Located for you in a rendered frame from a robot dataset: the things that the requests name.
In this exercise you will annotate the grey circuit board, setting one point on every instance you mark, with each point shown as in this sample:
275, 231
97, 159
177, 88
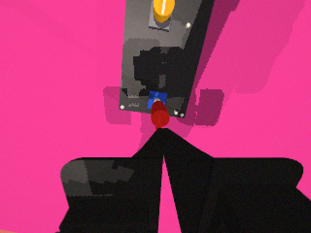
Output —
162, 44

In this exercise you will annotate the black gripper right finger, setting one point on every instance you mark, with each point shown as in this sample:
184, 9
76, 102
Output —
196, 178

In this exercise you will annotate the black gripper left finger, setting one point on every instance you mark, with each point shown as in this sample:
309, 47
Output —
135, 177

